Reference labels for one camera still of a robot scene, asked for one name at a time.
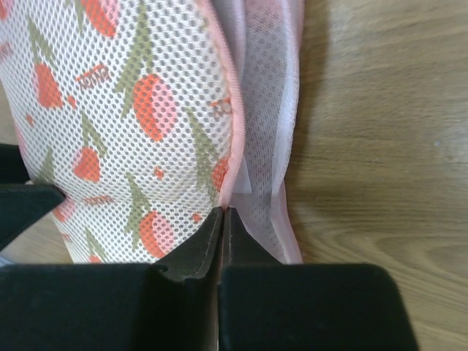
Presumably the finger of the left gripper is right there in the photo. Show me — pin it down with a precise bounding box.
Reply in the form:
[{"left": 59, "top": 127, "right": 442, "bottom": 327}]
[{"left": 0, "top": 144, "right": 65, "bottom": 249}]

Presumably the pink floral laundry bag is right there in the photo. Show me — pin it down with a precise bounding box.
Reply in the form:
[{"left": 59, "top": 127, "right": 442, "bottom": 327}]
[{"left": 1, "top": 1, "right": 304, "bottom": 263}]

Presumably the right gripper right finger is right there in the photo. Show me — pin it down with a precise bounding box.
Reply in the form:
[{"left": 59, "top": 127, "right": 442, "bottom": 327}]
[{"left": 218, "top": 208, "right": 418, "bottom": 350}]

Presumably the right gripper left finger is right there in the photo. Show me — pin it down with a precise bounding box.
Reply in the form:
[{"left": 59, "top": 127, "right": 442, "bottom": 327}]
[{"left": 1, "top": 208, "right": 223, "bottom": 350}]

